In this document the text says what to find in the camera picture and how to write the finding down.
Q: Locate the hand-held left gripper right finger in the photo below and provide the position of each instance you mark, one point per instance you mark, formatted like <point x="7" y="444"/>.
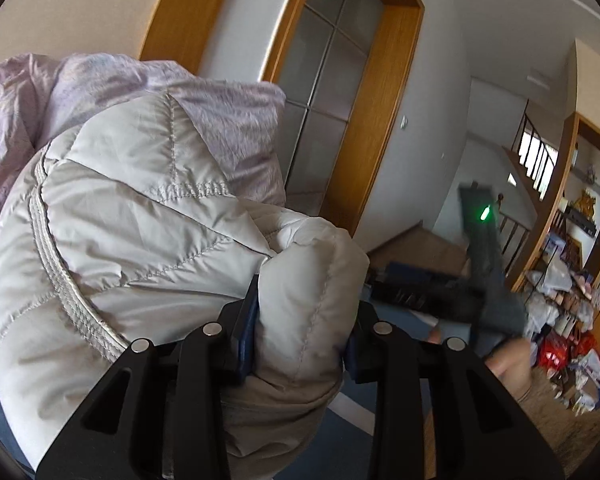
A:
<point x="356" y="365"/>

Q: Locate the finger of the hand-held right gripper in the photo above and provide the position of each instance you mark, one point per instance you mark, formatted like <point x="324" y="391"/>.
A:
<point x="410" y="272"/>
<point x="420" y="299"/>

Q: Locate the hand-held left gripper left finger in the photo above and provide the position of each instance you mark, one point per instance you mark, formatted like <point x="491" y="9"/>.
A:
<point x="245" y="347"/>

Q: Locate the white puffer jacket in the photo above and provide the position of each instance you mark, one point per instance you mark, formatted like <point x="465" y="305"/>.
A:
<point x="145" y="240"/>

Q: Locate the person's right hand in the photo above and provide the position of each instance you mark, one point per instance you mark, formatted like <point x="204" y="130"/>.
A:
<point x="512" y="367"/>

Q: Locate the blue striped bed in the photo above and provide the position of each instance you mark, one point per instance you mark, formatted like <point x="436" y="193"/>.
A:
<point x="350" y="425"/>

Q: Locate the wooden shelf unit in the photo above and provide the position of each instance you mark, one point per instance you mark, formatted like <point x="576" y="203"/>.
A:
<point x="570" y="195"/>

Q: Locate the dark stair railing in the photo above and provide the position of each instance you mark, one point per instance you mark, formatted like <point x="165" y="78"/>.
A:
<point x="530" y="155"/>

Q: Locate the golden figurine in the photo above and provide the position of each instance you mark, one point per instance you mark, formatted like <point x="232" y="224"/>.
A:
<point x="585" y="202"/>

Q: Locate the cluttered shelf of goods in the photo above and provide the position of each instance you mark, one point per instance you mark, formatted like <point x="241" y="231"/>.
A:
<point x="572" y="340"/>

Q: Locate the glass panel wooden door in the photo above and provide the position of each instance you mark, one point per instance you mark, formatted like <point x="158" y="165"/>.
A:
<point x="385" y="110"/>

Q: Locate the frosted glass sliding door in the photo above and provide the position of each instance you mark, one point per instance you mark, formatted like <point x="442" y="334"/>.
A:
<point x="325" y="75"/>

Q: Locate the pink floral duvet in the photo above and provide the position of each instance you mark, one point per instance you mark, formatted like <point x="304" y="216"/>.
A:
<point x="240" y="120"/>

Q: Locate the plain wooden door frame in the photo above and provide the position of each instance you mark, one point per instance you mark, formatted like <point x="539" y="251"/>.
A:
<point x="180" y="10"/>

